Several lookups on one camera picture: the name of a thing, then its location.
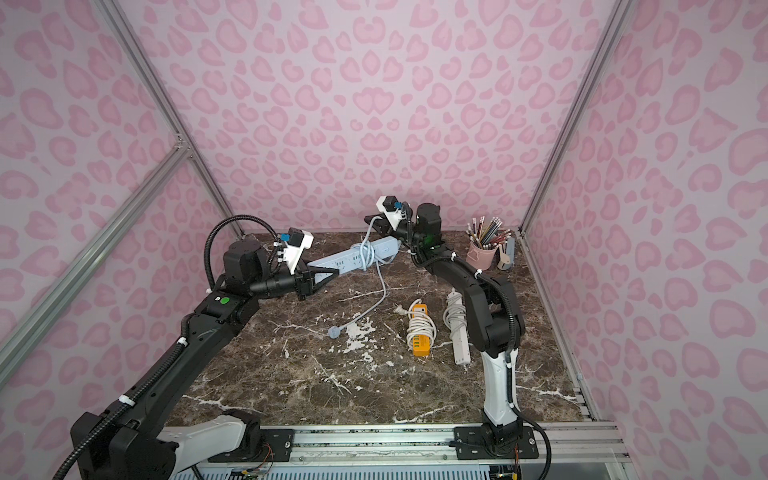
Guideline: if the orange strip white cord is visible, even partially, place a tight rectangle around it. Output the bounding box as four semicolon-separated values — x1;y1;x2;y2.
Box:
393;298;438;352

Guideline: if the white power strip cord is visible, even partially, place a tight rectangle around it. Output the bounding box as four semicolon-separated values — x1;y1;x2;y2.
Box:
442;290;472;346

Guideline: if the orange power strip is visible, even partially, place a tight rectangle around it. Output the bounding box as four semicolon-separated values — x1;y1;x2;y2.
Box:
406;299;437;357

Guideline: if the white power strip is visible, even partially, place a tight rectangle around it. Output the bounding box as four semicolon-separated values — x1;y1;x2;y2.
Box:
443;290;471;366

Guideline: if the light blue power strip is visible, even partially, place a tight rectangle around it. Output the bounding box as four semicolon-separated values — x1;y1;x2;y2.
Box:
309;237;400;275

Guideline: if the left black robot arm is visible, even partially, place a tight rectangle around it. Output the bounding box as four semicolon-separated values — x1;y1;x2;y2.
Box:
53;214;340;479

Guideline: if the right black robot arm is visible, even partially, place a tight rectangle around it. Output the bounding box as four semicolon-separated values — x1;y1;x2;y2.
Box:
379;196;553;479

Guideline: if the pink pencil cup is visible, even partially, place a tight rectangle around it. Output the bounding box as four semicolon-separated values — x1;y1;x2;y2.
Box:
466;242;498;271

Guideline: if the bundle of pencils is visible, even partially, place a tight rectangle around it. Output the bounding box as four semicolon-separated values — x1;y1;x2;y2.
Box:
467;216;513;250

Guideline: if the blue beige pencil sharpener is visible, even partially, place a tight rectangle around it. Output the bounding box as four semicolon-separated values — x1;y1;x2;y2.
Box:
497;236;515;271

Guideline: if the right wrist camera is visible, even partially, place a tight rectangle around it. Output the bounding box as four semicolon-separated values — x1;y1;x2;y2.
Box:
376;195;413;230

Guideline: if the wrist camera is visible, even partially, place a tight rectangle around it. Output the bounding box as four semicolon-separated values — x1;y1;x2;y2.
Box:
376;195;413;230
276;227;314;275

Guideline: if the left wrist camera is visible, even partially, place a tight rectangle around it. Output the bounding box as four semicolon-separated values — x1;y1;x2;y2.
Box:
276;227;314;275

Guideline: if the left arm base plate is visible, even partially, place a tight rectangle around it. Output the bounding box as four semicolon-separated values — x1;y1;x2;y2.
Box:
208;428;295;463

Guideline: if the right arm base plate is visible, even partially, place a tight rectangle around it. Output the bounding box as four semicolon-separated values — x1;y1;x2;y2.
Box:
449;423;540;460

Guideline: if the aluminium front rail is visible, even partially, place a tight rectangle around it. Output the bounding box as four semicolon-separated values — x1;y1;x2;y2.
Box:
159;416;629;472

